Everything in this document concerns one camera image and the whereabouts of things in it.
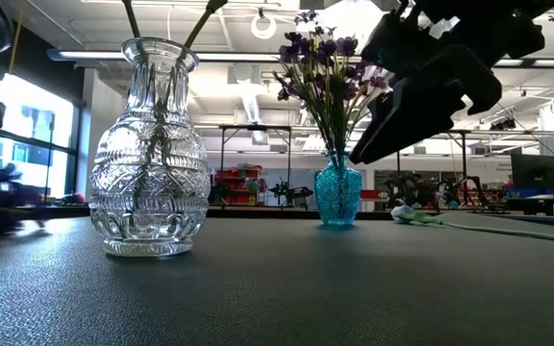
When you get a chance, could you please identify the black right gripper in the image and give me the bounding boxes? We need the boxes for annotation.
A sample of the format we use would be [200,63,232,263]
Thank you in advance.
[348,0,509,164]

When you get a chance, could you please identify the white artificial tulip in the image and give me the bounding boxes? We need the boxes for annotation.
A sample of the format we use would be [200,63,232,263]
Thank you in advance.
[390,204,554,242]

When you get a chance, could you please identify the green stems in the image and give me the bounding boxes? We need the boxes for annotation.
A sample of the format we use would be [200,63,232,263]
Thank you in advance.
[151,0,229,227]

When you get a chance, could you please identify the blue textured glass vase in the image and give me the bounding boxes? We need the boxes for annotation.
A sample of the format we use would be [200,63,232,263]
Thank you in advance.
[314,153,364,227]

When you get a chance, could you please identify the clear cut glass vase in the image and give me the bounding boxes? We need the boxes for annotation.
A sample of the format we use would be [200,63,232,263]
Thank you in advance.
[88,37,212,258]

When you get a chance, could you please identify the black ceiling track light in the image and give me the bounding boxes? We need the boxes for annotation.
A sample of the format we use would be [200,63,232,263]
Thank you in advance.
[490,117,517,132]

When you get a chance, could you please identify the blue background table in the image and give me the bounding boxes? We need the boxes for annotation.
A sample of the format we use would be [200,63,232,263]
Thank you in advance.
[507,185,554,201]

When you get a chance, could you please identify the black computer monitor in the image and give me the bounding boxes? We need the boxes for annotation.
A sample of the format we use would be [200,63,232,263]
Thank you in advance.
[511,152,554,191]

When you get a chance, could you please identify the long ceiling light strip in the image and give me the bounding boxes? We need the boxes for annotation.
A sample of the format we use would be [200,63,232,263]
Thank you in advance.
[48,49,283,62]

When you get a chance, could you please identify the red storage shelf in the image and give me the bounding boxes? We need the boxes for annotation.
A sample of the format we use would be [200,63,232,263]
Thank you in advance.
[214,165,266,206]

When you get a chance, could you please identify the large window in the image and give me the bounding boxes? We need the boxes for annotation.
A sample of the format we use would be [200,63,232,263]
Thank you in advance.
[0,71,79,198]

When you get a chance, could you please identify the black table frame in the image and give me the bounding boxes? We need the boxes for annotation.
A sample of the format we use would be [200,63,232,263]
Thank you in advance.
[394,127,471,193]
[217,123,293,209]

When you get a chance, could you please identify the white ceiling duct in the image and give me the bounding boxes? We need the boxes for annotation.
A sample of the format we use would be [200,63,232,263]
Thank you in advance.
[227,63,264,127]

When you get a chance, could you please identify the white ceiling ring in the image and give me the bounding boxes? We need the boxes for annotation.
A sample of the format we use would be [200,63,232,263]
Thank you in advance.
[250,13,278,40]

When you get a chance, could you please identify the yellow cable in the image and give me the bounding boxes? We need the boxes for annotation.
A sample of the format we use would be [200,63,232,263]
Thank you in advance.
[8,4,24,73]

